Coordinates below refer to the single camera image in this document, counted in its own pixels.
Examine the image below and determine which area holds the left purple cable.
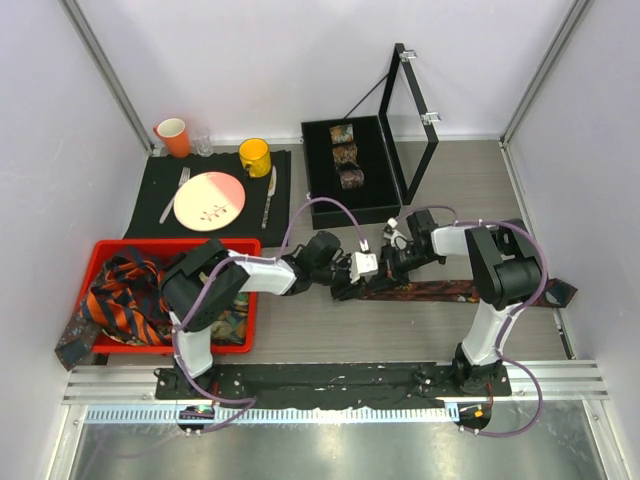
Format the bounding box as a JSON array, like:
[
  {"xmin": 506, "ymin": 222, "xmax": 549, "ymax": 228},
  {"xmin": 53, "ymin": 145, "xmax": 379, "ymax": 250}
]
[{"xmin": 172, "ymin": 196, "xmax": 374, "ymax": 434}]

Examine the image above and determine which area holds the pink cream plate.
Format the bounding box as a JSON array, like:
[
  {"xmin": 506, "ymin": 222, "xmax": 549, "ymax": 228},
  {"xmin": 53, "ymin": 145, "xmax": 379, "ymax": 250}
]
[{"xmin": 173, "ymin": 172, "xmax": 246, "ymax": 232}]

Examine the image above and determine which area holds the rolled tie bottom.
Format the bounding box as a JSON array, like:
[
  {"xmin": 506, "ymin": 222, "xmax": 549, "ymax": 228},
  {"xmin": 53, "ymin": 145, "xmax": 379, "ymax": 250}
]
[{"xmin": 338, "ymin": 168, "xmax": 365, "ymax": 190}]

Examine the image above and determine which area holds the black placemat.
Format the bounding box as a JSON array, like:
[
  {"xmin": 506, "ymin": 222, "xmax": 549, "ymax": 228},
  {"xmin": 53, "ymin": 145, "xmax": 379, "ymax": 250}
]
[{"xmin": 125, "ymin": 150, "xmax": 291, "ymax": 247}]

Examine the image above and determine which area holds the navy speckled tie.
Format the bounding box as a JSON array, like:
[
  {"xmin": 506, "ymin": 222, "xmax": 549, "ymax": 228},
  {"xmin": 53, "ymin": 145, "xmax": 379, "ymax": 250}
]
[{"xmin": 55, "ymin": 314, "xmax": 102, "ymax": 371}]

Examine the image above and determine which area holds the clear glass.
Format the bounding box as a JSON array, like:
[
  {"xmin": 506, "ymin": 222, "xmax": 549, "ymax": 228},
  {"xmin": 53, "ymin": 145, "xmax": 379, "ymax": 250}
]
[{"xmin": 192, "ymin": 126, "xmax": 213, "ymax": 157}]

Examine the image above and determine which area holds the rolled tie top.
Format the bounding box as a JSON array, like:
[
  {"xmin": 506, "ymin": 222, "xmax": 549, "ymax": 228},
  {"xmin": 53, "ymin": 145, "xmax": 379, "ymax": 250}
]
[{"xmin": 329, "ymin": 123, "xmax": 354, "ymax": 147}]

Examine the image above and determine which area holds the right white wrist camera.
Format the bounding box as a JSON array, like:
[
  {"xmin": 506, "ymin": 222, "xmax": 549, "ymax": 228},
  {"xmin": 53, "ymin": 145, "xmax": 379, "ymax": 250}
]
[{"xmin": 383, "ymin": 218, "xmax": 407, "ymax": 250}]

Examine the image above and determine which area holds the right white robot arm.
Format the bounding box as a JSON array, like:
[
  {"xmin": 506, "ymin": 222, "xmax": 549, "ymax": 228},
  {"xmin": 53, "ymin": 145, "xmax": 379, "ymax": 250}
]
[{"xmin": 364, "ymin": 208, "xmax": 548, "ymax": 395}]

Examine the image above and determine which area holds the silver knife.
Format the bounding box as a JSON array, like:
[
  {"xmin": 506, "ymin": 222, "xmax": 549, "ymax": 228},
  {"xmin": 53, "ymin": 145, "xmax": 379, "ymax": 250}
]
[{"xmin": 261, "ymin": 165, "xmax": 277, "ymax": 230}]

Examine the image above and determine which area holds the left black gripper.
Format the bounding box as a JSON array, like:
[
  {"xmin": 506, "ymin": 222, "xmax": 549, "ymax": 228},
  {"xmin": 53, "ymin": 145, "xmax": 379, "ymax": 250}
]
[{"xmin": 312, "ymin": 253, "xmax": 364, "ymax": 301}]

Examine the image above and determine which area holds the orange cup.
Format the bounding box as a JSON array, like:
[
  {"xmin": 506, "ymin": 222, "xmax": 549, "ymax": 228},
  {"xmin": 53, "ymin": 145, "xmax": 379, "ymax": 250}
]
[{"xmin": 153, "ymin": 118, "xmax": 191, "ymax": 158}]

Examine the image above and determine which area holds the black tie box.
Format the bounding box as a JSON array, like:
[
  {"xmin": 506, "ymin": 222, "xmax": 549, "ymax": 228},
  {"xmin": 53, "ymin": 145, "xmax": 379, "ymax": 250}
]
[{"xmin": 301, "ymin": 116, "xmax": 401, "ymax": 225}]

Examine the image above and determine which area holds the rolled tie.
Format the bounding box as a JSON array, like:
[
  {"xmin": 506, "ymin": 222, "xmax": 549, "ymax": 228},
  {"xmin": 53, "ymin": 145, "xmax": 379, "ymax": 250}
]
[
  {"xmin": 329, "ymin": 123, "xmax": 354, "ymax": 147},
  {"xmin": 332, "ymin": 142, "xmax": 359, "ymax": 167},
  {"xmin": 338, "ymin": 168, "xmax": 365, "ymax": 190}
]

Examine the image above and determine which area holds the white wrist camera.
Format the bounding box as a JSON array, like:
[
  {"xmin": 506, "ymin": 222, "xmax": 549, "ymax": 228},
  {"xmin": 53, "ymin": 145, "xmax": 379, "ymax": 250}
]
[
  {"xmin": 349, "ymin": 240, "xmax": 378, "ymax": 284},
  {"xmin": 383, "ymin": 218, "xmax": 407, "ymax": 250}
]

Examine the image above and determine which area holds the teal floral tie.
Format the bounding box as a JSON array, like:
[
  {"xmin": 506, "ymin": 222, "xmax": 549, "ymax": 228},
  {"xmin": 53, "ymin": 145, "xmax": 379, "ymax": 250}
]
[{"xmin": 211, "ymin": 293, "xmax": 249, "ymax": 346}]

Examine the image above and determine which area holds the orange navy striped tie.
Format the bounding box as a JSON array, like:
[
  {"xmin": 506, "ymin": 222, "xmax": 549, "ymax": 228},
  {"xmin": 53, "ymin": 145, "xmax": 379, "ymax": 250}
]
[{"xmin": 78, "ymin": 246, "xmax": 173, "ymax": 347}]

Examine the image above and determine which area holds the white cable duct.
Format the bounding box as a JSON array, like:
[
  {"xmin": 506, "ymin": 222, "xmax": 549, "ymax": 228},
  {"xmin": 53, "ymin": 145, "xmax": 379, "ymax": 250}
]
[{"xmin": 84, "ymin": 403, "xmax": 459, "ymax": 426}]

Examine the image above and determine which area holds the dark red patterned tie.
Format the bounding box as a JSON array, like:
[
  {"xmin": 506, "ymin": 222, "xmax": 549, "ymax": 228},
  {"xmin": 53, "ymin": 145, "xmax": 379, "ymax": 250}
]
[{"xmin": 359, "ymin": 278, "xmax": 578, "ymax": 308}]

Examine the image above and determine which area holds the yellow mug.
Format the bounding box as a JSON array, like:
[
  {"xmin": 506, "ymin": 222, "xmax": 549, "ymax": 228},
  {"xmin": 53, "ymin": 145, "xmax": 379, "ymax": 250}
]
[{"xmin": 238, "ymin": 138, "xmax": 272, "ymax": 178}]

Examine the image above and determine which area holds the black box lid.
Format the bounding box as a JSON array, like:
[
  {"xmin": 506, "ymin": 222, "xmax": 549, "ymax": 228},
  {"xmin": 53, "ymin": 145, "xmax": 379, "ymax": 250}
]
[{"xmin": 378, "ymin": 43, "xmax": 441, "ymax": 205}]

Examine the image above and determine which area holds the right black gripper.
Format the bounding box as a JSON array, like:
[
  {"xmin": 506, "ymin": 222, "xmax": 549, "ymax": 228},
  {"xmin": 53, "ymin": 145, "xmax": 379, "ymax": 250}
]
[{"xmin": 368, "ymin": 243, "xmax": 439, "ymax": 294}]

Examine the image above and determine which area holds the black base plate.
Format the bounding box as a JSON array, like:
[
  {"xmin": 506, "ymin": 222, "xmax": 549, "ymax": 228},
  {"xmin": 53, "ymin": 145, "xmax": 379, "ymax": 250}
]
[{"xmin": 154, "ymin": 362, "xmax": 512, "ymax": 410}]

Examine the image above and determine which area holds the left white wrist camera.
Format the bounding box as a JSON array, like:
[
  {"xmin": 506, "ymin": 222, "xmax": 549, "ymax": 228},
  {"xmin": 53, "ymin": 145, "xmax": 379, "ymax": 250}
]
[{"xmin": 349, "ymin": 240, "xmax": 378, "ymax": 284}]

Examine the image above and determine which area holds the silver fork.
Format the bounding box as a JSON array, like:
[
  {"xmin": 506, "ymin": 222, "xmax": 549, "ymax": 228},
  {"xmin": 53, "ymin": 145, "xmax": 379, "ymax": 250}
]
[{"xmin": 159, "ymin": 167, "xmax": 191, "ymax": 224}]

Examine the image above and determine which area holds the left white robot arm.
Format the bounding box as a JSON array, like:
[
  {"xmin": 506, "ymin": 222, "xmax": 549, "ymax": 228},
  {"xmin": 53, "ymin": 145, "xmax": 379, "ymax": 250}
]
[{"xmin": 160, "ymin": 231, "xmax": 378, "ymax": 399}]

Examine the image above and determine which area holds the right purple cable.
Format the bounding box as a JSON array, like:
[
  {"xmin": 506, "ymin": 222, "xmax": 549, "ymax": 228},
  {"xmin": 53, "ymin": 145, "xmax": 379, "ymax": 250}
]
[{"xmin": 389, "ymin": 205, "xmax": 551, "ymax": 441}]

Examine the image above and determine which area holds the red plastic bin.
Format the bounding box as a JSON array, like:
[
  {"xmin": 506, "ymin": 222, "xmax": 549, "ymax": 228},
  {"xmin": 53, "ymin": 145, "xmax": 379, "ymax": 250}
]
[{"xmin": 76, "ymin": 238, "xmax": 262, "ymax": 356}]

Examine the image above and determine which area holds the rolled tie middle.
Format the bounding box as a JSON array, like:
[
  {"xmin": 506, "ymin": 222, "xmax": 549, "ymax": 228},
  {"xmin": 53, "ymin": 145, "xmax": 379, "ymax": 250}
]
[{"xmin": 332, "ymin": 142, "xmax": 359, "ymax": 167}]

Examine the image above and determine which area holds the purple cable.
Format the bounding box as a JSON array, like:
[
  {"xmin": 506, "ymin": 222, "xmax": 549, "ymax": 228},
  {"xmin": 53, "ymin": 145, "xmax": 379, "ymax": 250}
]
[
  {"xmin": 389, "ymin": 205, "xmax": 551, "ymax": 441},
  {"xmin": 172, "ymin": 196, "xmax": 374, "ymax": 434}
]

